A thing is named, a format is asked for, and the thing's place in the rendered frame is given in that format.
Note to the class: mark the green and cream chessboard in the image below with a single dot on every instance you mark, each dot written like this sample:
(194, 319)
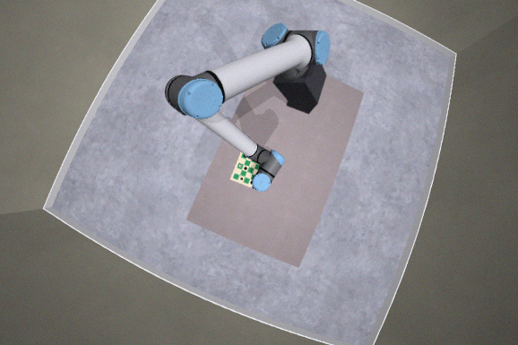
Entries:
(247, 175)

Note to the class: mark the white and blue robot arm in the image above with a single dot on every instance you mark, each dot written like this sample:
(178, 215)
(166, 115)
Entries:
(200, 96)

